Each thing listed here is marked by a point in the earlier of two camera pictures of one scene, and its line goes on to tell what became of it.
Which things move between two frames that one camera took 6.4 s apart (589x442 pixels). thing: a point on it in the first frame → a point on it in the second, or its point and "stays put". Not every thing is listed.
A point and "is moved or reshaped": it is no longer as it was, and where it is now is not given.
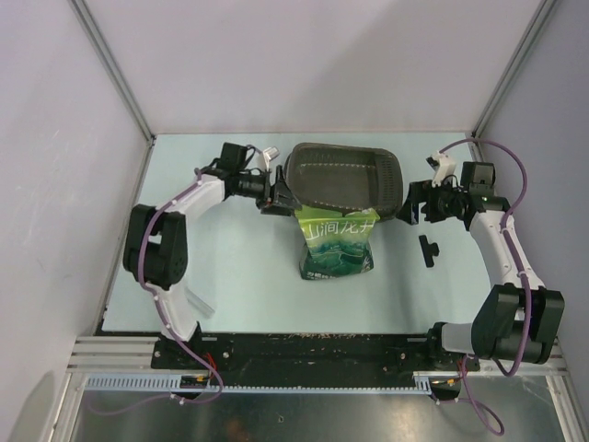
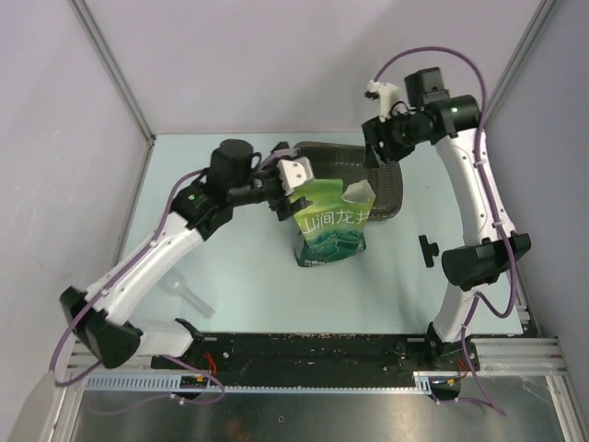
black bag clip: x=429 y=250 stays put
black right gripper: x=424 y=191 → x=375 y=133
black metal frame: x=307 y=353 stays put
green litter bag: x=338 y=244 is moved or reshaped
